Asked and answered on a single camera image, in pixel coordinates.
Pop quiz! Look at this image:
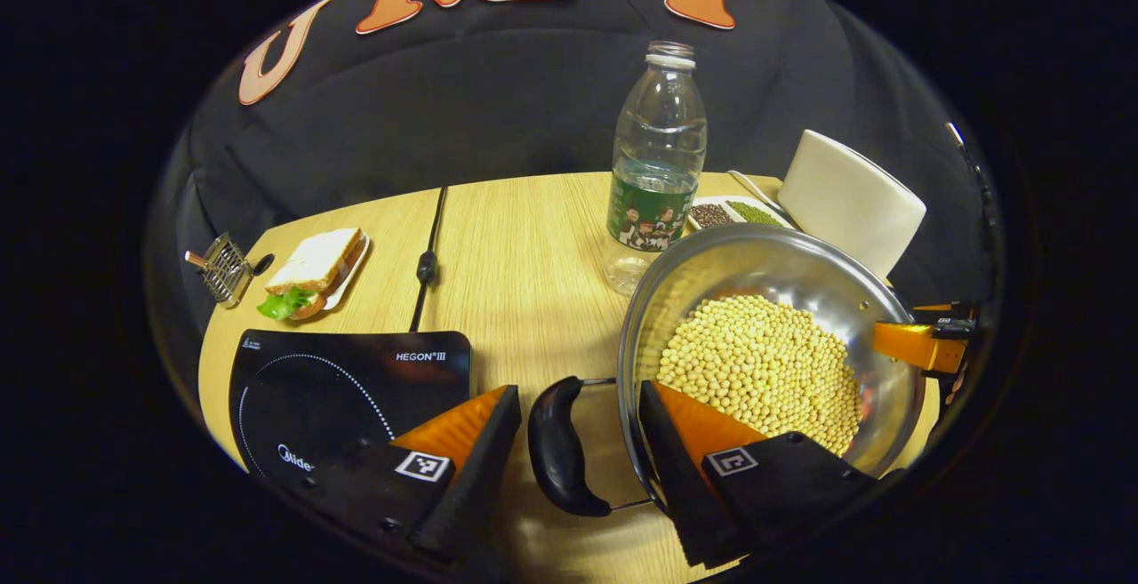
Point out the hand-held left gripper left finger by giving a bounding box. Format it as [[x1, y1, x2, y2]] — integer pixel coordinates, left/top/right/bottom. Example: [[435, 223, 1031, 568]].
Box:
[[293, 384, 524, 567]]

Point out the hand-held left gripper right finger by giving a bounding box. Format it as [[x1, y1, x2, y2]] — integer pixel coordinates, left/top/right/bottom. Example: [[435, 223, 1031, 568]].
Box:
[[637, 380, 894, 570]]

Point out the stainless steel pot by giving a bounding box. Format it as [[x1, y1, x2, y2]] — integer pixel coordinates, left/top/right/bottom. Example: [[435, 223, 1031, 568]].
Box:
[[527, 222, 930, 518]]

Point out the black induction cooktop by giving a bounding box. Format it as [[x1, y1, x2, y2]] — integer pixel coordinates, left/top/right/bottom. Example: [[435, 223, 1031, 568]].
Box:
[[228, 328, 472, 487]]

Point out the white toaster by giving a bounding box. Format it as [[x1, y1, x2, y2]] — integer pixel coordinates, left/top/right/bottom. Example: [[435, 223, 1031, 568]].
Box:
[[776, 129, 927, 281]]

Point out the pile of soybeans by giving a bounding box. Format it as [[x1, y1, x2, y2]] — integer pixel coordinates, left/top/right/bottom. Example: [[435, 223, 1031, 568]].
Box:
[[656, 293, 863, 456]]

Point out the white spoon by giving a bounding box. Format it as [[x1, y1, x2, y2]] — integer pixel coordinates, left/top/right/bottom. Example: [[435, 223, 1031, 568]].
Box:
[[726, 169, 788, 216]]

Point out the white divided bean dish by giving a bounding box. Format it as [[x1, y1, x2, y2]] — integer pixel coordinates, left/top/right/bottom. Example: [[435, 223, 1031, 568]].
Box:
[[686, 196, 797, 231]]

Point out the small white plate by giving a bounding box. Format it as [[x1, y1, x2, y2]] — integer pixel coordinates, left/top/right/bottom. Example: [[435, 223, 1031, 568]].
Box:
[[318, 233, 372, 312]]

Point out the sandwich with lettuce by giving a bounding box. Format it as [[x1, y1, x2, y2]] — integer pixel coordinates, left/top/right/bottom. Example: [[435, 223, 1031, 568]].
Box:
[[258, 227, 367, 322]]

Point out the clear plastic water bottle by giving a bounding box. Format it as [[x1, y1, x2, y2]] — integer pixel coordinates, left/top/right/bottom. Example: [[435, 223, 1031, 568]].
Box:
[[603, 40, 709, 296]]

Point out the black power cable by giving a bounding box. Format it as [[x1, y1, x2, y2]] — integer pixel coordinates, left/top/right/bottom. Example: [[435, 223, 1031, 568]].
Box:
[[407, 186, 448, 333]]

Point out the metal wire holder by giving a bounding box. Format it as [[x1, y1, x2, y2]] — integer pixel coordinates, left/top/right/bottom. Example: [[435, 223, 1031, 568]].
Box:
[[200, 231, 254, 309]]

